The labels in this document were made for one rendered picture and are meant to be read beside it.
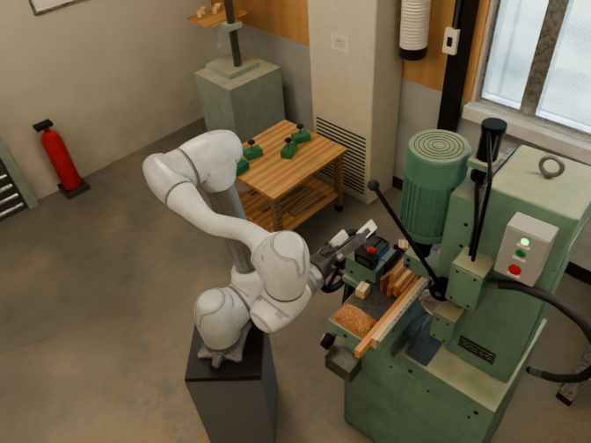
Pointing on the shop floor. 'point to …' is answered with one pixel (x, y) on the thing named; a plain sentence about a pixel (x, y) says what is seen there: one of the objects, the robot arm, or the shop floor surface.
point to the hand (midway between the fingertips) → (357, 230)
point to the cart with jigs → (288, 176)
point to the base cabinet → (411, 408)
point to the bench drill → (237, 82)
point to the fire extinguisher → (62, 161)
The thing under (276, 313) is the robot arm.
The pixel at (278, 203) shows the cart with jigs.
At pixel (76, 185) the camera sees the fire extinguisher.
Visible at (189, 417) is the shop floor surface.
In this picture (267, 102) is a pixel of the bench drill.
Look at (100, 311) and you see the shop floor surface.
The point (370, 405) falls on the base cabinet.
